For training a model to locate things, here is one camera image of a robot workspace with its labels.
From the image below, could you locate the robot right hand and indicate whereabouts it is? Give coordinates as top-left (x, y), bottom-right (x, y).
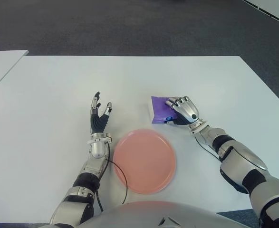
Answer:
top-left (164, 95), bottom-right (202, 126)

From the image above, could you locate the purple tissue paper pack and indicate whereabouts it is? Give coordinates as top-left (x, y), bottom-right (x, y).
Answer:
top-left (148, 95), bottom-right (183, 125)

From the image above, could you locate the white adjoining table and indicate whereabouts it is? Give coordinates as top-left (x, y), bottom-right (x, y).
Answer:
top-left (0, 49), bottom-right (29, 95)

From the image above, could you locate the silver robot torso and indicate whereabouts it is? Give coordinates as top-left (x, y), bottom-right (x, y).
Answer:
top-left (38, 200), bottom-right (230, 228)

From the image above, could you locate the round pink plate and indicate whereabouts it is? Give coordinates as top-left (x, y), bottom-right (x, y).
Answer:
top-left (112, 128), bottom-right (177, 195)

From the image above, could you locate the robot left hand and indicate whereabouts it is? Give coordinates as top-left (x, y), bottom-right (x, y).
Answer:
top-left (89, 91), bottom-right (113, 135)

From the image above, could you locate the grey right wrist cable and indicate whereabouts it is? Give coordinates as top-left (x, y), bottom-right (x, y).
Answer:
top-left (195, 135), bottom-right (222, 163)

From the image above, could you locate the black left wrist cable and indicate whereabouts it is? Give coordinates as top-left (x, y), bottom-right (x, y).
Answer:
top-left (95, 142), bottom-right (130, 212)

